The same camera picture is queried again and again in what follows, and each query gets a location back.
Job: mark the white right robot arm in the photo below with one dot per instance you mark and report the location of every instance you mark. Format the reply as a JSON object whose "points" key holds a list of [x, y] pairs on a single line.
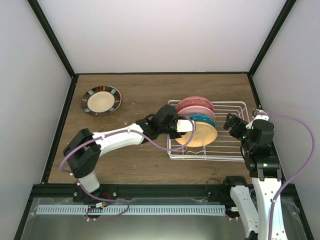
{"points": [[262, 219]]}

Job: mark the light pink plate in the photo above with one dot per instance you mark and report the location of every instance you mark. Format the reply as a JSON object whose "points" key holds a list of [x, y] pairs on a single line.
{"points": [[197, 109]]}

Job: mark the slotted grey cable duct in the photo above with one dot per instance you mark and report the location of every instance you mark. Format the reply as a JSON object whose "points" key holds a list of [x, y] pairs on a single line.
{"points": [[197, 210]]}

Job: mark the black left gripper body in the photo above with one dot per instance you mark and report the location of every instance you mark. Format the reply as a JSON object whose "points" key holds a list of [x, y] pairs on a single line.
{"points": [[165, 129]]}

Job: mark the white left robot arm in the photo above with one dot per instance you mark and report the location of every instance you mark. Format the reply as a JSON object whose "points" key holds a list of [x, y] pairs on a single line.
{"points": [[84, 150]]}

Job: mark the white wire dish rack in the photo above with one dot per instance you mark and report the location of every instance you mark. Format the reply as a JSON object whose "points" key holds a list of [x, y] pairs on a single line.
{"points": [[224, 147]]}

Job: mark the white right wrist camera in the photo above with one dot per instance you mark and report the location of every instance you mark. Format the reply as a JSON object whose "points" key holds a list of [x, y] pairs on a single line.
{"points": [[257, 114]]}

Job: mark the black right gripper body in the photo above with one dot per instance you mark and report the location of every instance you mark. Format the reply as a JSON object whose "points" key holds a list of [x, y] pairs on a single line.
{"points": [[235, 131]]}

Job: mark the dark striped rim plate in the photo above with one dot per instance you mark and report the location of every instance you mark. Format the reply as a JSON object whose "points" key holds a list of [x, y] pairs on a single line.
{"points": [[101, 100]]}

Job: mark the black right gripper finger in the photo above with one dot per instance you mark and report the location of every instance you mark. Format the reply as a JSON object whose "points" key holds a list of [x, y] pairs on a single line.
{"points": [[233, 118], [227, 125]]}

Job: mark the teal plate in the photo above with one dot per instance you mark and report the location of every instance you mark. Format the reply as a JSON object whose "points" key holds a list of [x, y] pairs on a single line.
{"points": [[202, 118]]}

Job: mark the yellow plate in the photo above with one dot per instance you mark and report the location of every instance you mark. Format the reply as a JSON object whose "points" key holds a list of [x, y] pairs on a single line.
{"points": [[204, 135]]}

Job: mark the dark pink scalloped plate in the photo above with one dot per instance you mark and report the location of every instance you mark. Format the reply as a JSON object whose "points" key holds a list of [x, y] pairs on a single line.
{"points": [[194, 101]]}

